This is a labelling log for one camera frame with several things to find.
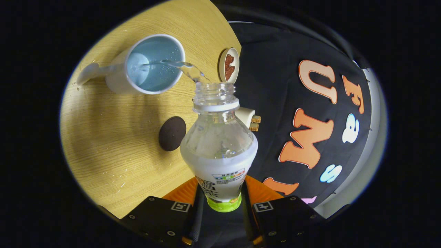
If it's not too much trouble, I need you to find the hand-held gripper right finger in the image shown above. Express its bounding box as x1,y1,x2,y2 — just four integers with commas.
241,175,326,247

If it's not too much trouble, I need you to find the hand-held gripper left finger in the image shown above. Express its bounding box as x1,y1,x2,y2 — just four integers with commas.
119,176,204,247

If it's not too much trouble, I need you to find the clear plastic bottle green base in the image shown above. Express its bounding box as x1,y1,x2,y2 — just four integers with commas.
180,82,258,213

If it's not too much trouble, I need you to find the dark brown round coaster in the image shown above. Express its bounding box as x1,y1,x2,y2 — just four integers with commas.
158,116,187,152

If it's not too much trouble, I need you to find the white cup blue inside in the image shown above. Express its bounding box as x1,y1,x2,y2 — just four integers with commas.
76,34,186,95

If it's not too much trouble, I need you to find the clear juice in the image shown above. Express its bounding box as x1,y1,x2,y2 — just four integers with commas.
138,59,211,85

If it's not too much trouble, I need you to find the wooden table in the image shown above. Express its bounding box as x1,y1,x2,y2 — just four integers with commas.
59,0,242,219

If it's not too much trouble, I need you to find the white toaster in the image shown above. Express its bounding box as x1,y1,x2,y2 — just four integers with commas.
237,107,256,130

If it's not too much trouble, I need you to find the small beige plate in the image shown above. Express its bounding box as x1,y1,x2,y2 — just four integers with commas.
218,48,240,84

